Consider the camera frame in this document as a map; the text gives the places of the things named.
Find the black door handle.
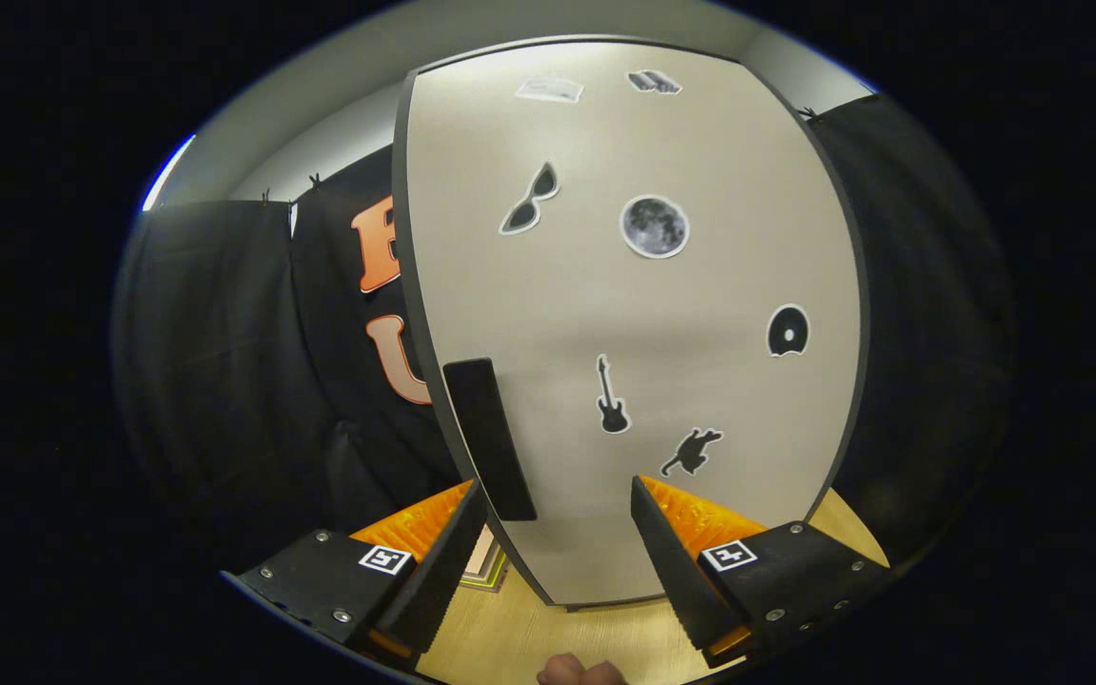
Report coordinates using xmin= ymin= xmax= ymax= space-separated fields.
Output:
xmin=442 ymin=358 xmax=538 ymax=522

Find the dark grey shoe cabinet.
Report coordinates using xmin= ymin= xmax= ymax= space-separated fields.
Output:
xmin=391 ymin=36 xmax=872 ymax=610

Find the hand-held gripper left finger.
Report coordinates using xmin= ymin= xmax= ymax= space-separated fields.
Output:
xmin=225 ymin=479 xmax=489 ymax=667

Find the yellow-edged book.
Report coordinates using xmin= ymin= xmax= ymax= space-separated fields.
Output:
xmin=462 ymin=561 xmax=511 ymax=593

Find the black backdrop cloth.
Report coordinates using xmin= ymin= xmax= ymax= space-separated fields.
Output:
xmin=110 ymin=90 xmax=1015 ymax=581

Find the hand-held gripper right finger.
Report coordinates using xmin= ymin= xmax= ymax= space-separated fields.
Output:
xmin=631 ymin=475 xmax=891 ymax=667

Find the beige shoe cabinet door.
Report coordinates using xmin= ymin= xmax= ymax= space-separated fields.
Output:
xmin=401 ymin=43 xmax=863 ymax=605

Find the ceiling light strip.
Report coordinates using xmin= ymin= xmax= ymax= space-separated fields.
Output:
xmin=142 ymin=135 xmax=195 ymax=212

